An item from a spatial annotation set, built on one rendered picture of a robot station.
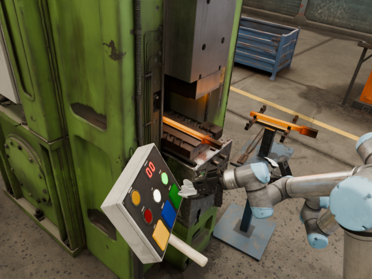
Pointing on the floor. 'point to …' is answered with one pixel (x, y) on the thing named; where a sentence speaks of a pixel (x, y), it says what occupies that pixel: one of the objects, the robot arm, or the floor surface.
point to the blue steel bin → (265, 45)
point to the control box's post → (138, 267)
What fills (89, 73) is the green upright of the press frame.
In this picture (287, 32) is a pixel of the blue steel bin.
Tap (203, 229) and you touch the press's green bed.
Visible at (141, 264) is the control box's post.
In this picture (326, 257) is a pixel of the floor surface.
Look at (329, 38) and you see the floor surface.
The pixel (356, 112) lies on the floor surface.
